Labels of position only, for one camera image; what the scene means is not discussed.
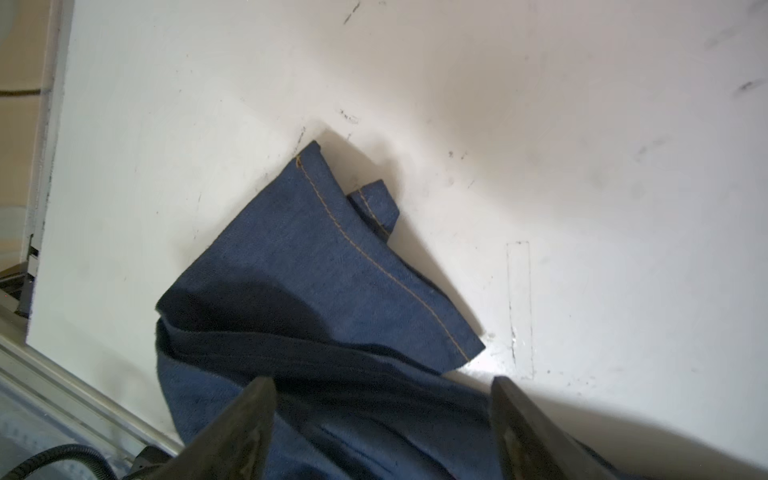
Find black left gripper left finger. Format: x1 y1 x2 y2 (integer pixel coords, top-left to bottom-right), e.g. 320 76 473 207
127 377 276 480

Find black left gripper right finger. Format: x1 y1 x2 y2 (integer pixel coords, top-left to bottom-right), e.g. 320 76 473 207
490 376 616 479

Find dark blue denim trousers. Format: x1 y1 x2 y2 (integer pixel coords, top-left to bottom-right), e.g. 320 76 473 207
156 142 502 479

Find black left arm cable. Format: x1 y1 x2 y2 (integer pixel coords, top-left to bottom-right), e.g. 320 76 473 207
0 443 118 480

